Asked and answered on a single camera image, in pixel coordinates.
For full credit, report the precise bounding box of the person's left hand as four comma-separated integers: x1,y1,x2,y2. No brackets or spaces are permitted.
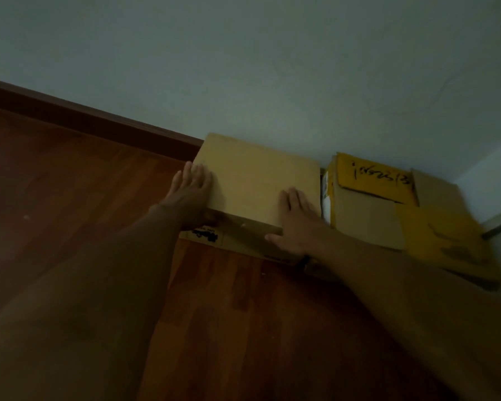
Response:
149,161,218,231

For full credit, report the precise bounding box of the person's right hand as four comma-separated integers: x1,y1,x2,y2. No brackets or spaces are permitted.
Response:
265,187,330,259

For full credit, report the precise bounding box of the plain brown cardboard box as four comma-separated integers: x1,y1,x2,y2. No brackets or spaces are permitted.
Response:
179,133,323,268

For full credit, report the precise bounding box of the person's left forearm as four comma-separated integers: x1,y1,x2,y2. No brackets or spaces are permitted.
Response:
0,206,193,401

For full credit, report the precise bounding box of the person's right forearm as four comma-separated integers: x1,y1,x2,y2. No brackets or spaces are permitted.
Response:
307,234,501,401

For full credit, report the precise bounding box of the brown wooden baseboard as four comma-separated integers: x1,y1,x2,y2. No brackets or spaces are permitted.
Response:
0,76,204,162

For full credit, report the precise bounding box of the yellow-taped cardboard box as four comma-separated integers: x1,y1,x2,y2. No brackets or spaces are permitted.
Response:
321,153,501,286

